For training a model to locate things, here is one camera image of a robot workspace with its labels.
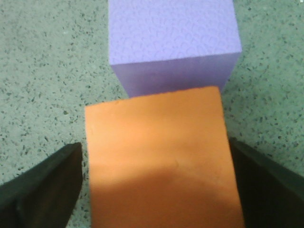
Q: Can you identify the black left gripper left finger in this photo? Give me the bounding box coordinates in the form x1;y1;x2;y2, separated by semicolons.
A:
0;142;83;228

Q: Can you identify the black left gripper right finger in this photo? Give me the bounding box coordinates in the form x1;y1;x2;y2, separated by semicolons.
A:
229;138;304;228

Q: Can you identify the orange foam cube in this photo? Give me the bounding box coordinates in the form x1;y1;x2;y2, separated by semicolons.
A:
85;86;245;228

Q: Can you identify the purple foam cube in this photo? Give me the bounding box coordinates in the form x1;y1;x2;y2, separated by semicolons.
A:
108;0;242;97

